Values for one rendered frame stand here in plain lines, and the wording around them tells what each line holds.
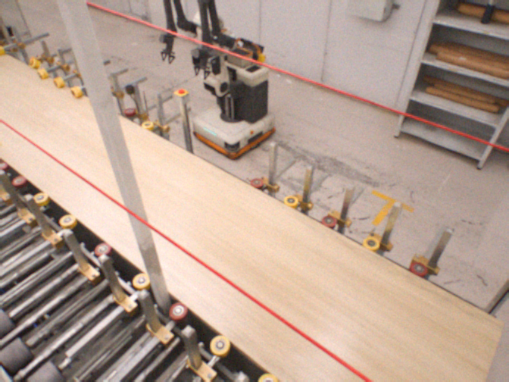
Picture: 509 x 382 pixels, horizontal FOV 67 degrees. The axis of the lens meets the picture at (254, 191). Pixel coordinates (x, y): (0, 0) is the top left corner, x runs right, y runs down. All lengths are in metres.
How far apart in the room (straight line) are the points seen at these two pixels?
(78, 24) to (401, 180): 3.33
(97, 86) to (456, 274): 2.86
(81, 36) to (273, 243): 1.34
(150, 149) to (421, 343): 1.92
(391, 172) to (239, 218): 2.21
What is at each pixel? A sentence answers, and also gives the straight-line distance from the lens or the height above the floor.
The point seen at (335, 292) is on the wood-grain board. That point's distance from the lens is 1.88.
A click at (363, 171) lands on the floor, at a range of 3.94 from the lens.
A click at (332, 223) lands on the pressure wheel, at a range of 2.13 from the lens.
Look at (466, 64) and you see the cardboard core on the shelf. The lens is 4.02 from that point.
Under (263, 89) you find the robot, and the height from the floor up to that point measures 0.61.
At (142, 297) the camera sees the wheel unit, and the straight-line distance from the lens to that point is 1.61.
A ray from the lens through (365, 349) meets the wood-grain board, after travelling 1.77.
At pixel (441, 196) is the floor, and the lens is 3.92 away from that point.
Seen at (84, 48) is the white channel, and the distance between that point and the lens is 1.11.
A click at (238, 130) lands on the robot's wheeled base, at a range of 3.85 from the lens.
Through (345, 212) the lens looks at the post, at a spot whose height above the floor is 0.93.
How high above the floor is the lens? 2.46
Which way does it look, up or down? 43 degrees down
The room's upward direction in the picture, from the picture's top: straight up
